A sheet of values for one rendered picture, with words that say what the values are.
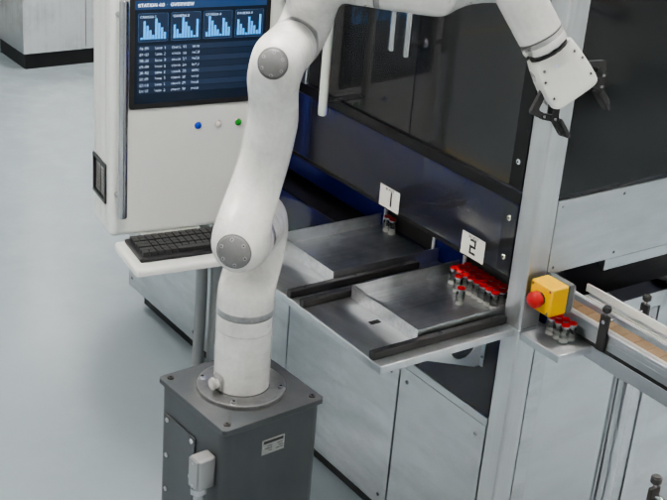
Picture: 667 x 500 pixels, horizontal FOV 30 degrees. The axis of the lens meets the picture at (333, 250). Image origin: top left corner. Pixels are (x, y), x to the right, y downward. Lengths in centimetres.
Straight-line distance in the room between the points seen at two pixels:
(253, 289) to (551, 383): 96
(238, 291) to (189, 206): 105
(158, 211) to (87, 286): 156
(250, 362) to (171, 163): 103
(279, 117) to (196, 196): 121
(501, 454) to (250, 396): 80
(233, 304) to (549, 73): 78
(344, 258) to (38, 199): 282
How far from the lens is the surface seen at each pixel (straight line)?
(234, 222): 242
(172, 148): 347
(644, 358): 288
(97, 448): 404
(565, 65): 230
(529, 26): 225
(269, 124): 238
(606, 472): 314
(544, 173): 284
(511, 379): 306
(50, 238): 547
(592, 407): 335
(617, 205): 307
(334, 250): 330
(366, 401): 359
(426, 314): 301
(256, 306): 253
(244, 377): 261
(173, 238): 345
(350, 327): 292
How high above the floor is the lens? 224
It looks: 24 degrees down
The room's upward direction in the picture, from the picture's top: 5 degrees clockwise
